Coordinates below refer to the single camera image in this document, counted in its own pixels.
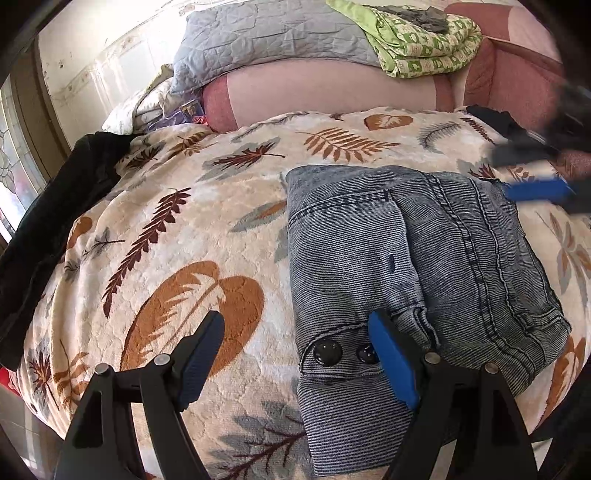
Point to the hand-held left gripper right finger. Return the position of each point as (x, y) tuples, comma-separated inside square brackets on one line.
[(395, 364)]

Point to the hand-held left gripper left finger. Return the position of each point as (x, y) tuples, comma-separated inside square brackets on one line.
[(201, 364)]

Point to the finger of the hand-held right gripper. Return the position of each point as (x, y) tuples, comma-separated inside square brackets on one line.
[(524, 150), (540, 190)]

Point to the blue denim pants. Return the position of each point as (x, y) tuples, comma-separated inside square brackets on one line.
[(351, 258)]

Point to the small black garment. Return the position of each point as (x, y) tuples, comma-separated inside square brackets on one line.
[(491, 121)]

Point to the leaf print blanket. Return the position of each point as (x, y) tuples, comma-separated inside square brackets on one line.
[(184, 240)]

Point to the green patterned blanket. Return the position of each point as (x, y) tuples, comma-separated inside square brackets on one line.
[(420, 50)]

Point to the dark grey cloth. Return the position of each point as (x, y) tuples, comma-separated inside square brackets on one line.
[(415, 16)]

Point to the large black garment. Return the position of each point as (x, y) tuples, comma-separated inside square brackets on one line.
[(51, 221)]

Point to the pink bolster pillow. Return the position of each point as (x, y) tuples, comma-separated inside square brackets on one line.
[(323, 97)]

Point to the colourful printed packet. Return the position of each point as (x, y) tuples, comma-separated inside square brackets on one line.
[(187, 113)]

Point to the white cloth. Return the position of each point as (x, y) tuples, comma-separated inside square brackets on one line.
[(138, 113)]

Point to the grey quilted pillow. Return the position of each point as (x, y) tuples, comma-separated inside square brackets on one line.
[(277, 41)]

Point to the window with wooden frame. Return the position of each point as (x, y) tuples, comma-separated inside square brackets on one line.
[(21, 161)]

